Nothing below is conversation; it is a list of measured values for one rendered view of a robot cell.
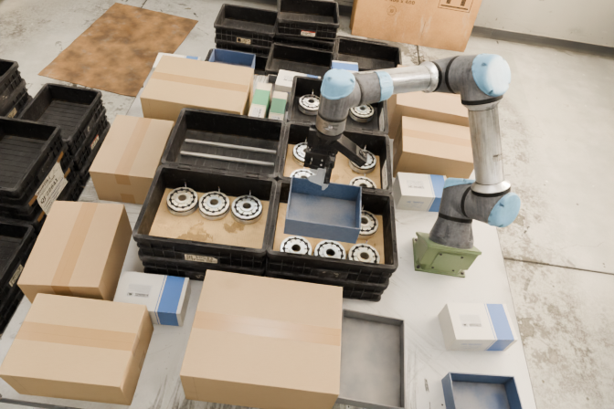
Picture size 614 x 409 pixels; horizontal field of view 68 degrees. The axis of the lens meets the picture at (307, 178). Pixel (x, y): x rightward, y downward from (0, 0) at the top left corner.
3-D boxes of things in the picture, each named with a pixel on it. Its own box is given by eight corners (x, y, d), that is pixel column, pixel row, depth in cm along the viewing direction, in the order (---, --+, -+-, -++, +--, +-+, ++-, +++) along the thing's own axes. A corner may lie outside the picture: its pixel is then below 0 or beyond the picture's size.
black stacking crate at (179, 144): (283, 143, 184) (285, 121, 175) (274, 200, 164) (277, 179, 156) (185, 130, 183) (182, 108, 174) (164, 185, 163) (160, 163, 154)
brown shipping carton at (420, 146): (457, 153, 208) (471, 127, 196) (462, 189, 193) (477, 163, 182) (392, 141, 208) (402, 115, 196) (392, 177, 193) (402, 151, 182)
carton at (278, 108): (273, 101, 208) (273, 90, 204) (286, 103, 209) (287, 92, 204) (266, 137, 192) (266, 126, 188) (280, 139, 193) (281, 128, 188)
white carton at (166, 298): (191, 291, 149) (189, 277, 142) (183, 326, 141) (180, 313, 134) (129, 285, 148) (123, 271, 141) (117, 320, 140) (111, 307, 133)
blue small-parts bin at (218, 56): (255, 66, 223) (255, 54, 218) (249, 85, 213) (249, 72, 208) (214, 60, 222) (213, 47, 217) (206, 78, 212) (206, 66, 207)
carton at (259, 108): (257, 93, 202) (258, 81, 197) (270, 95, 202) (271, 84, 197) (247, 129, 186) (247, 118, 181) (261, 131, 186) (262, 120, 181)
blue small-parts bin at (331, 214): (356, 201, 135) (361, 185, 129) (355, 244, 125) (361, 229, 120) (290, 191, 134) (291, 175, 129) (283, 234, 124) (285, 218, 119)
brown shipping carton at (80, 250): (68, 228, 159) (54, 200, 148) (132, 232, 161) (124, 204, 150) (35, 309, 140) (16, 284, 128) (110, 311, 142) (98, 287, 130)
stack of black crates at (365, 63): (384, 103, 317) (401, 47, 283) (384, 131, 297) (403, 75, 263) (326, 94, 316) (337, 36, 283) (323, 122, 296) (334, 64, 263)
